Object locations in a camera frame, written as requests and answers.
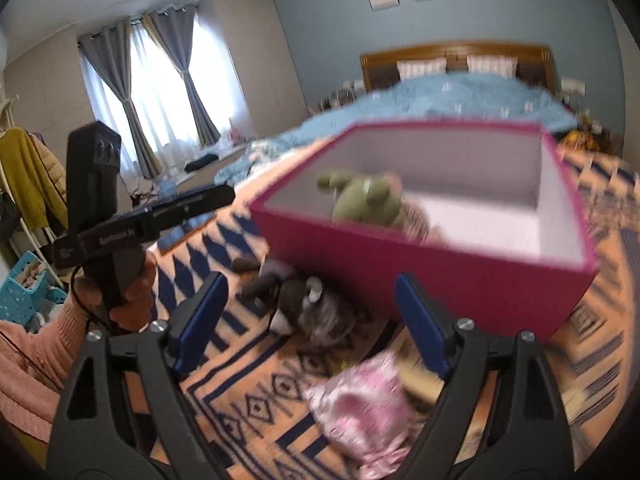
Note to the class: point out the green plush toy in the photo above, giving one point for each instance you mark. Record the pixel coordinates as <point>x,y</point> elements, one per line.
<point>365,200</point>

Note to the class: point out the dark grey plush toy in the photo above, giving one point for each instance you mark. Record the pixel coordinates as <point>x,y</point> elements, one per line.
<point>320,310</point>

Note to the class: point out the white wall socket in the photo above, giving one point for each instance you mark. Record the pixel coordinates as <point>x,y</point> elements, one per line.
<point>572,86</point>

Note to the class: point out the yellow coat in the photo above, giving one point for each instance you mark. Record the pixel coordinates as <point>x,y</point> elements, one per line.
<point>30,175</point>

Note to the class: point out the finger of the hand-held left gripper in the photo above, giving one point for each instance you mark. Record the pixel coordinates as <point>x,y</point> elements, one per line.
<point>195,202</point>
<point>187,232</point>

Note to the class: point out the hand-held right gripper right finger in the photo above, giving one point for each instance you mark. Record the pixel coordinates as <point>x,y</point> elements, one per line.
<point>420,325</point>

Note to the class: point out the person's left forearm pink sleeve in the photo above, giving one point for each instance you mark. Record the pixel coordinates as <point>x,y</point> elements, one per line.
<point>30,360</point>

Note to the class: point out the person's left hand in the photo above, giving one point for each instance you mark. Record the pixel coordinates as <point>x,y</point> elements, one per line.
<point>140,300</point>

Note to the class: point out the grey curtain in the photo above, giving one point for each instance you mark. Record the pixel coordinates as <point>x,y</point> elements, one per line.
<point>117,80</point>
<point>187,70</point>

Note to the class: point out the teal plastic basket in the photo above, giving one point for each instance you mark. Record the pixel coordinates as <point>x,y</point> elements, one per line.
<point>25,290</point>

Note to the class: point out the light blue duvet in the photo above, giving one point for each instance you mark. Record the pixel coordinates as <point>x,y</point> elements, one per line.
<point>450,97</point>

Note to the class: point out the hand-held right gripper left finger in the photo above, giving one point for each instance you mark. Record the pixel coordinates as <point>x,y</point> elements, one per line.
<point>200,320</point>

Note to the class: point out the yellow toy pile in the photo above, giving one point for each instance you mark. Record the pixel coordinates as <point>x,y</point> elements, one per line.
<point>582,137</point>

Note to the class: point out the white patterned pillow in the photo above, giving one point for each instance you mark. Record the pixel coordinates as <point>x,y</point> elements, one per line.
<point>492,65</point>
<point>421,68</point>

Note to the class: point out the orange blue patterned blanket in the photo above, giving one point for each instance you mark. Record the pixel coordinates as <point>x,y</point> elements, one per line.
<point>260,400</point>

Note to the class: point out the pink floral packet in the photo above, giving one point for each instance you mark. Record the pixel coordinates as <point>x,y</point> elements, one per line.
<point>360,410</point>

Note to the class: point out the white coat rack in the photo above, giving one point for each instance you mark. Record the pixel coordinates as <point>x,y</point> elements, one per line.
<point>10,110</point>

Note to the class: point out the black item on floor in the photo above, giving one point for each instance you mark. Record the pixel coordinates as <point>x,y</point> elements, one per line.
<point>201,162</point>

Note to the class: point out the magenta cardboard box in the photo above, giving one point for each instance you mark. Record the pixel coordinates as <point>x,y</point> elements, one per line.
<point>480,285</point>

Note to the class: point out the yellow tissue pack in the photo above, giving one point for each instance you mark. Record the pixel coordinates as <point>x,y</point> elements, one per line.
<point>422,382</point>

